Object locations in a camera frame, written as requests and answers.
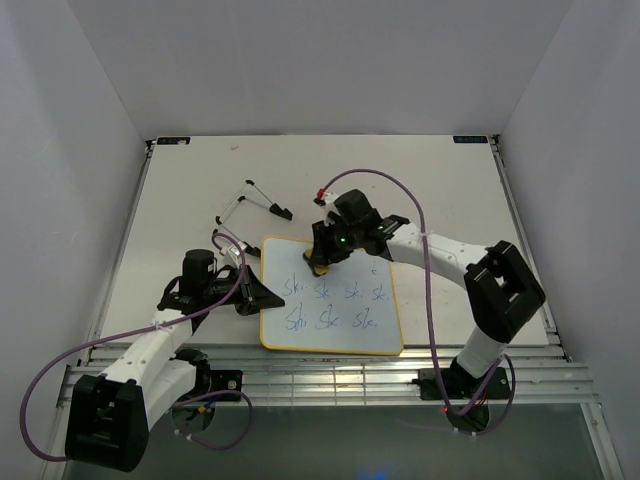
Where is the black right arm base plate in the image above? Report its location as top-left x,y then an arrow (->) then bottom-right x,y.
412,359 -> 510,400

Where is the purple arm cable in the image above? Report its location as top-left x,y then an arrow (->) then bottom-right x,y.
19,233 -> 254,461
316,168 -> 521,439

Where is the blue corner label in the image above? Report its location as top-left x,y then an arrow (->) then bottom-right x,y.
156,136 -> 191,146
452,135 -> 488,144

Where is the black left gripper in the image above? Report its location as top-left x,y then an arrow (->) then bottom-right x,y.
204,264 -> 284,316

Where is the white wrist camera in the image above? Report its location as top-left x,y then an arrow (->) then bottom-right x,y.
219,242 -> 247,268
314,189 -> 341,226

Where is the yellow whiteboard eraser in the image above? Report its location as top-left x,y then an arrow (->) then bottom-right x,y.
304,260 -> 329,277

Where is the aluminium table left rail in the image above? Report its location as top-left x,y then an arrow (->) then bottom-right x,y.
82,139 -> 157,343

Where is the aluminium table rail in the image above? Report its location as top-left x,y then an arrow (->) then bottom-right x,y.
57,344 -> 599,409
488,134 -> 566,358
82,139 -> 157,343

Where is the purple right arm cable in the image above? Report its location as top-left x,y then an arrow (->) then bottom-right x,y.
316,168 -> 521,439

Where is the aluminium table front rail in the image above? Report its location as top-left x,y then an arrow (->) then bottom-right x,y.
57,344 -> 599,409

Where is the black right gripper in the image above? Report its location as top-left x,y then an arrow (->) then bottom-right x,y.
311,217 -> 362,267

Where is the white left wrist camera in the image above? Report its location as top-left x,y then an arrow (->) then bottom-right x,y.
219,242 -> 247,268

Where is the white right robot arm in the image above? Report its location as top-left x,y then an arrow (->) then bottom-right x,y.
303,189 -> 546,398

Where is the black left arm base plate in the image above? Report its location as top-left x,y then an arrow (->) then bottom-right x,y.
175,349 -> 243,401

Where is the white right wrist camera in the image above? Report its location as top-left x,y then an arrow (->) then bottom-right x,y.
314,189 -> 341,226

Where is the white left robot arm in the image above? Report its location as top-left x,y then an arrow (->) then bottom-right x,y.
65,249 -> 285,472

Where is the right blue corner label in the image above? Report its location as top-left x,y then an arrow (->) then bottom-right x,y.
452,135 -> 488,144

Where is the aluminium table right rail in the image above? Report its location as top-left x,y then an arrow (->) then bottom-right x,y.
488,134 -> 566,358

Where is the black wire easel stand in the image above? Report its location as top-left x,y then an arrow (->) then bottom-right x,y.
211,179 -> 294,258

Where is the left blue corner label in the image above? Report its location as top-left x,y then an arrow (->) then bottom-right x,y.
156,136 -> 191,146

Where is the yellow framed whiteboard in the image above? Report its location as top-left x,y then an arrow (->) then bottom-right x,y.
260,236 -> 404,356

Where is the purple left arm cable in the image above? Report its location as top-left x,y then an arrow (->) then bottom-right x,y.
19,233 -> 254,461

